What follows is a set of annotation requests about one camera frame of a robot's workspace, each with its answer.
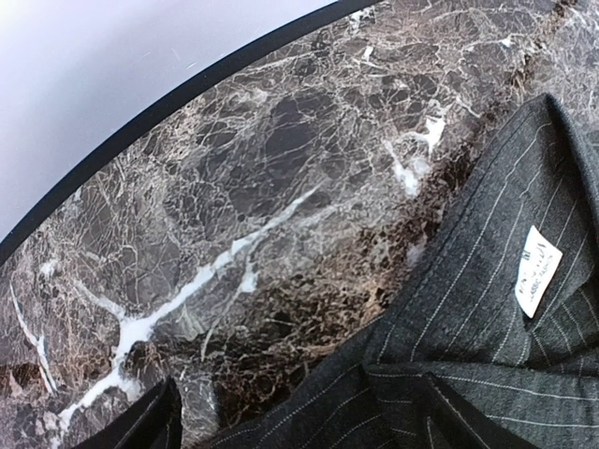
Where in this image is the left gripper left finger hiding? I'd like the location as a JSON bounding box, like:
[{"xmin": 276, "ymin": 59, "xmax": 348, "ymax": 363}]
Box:
[{"xmin": 76, "ymin": 376, "xmax": 183, "ymax": 449}]

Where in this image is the black pinstriped shirt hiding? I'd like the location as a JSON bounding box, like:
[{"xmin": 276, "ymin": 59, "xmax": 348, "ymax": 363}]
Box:
[{"xmin": 214, "ymin": 94, "xmax": 598, "ymax": 448}]

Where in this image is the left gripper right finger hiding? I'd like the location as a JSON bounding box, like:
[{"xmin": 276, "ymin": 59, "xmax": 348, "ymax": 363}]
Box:
[{"xmin": 422, "ymin": 373, "xmax": 535, "ymax": 449}]

